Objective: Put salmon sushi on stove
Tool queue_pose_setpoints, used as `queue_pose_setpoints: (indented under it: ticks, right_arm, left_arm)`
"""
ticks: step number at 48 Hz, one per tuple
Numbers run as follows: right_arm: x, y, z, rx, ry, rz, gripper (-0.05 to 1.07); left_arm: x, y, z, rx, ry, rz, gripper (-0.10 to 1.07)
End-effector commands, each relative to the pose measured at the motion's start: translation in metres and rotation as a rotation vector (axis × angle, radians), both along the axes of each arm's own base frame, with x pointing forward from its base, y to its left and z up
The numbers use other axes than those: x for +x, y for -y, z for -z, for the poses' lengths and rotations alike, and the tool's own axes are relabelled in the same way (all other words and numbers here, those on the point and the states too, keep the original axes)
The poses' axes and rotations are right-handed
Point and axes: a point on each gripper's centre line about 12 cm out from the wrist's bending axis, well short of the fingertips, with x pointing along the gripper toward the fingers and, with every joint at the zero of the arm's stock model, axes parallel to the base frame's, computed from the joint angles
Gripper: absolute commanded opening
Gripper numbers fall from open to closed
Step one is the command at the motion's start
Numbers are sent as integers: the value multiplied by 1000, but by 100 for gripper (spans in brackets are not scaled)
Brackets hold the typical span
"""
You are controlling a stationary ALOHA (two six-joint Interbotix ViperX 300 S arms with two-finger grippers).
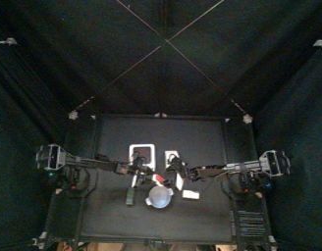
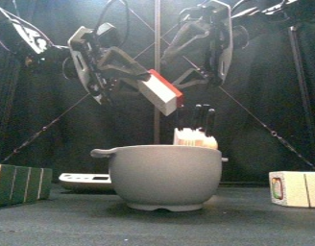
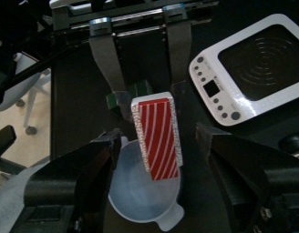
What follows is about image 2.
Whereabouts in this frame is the salmon sushi toy white red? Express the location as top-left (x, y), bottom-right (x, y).
top-left (136, 68), bottom-right (186, 117)

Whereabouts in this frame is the green seaweed sushi roll toy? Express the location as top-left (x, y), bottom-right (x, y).
top-left (0, 162), bottom-right (53, 208)

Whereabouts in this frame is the white rice sushi roll toy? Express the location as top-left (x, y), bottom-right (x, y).
top-left (269, 170), bottom-right (315, 209)

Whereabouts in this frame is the wooden toy knife block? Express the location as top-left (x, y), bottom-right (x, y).
top-left (172, 127), bottom-right (219, 151)

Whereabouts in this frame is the diagonal metal brace rod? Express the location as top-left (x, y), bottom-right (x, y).
top-left (0, 22), bottom-right (183, 164)
top-left (120, 0), bottom-right (315, 172)

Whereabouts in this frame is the grey toy cooking pot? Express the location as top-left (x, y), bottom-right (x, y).
top-left (90, 144), bottom-right (230, 212)

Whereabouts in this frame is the vertical metal frame pole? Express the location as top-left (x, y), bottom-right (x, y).
top-left (152, 0), bottom-right (163, 145)

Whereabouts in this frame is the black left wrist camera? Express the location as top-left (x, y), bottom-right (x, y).
top-left (95, 22), bottom-right (124, 49)

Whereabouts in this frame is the black handled toy knife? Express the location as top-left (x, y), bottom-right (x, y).
top-left (191, 103), bottom-right (211, 133)
top-left (205, 108), bottom-right (218, 137)

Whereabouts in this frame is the black cable loop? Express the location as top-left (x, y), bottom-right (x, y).
top-left (95, 0), bottom-right (131, 47)

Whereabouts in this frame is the dark side frame post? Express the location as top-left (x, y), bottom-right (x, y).
top-left (287, 25), bottom-right (315, 167)

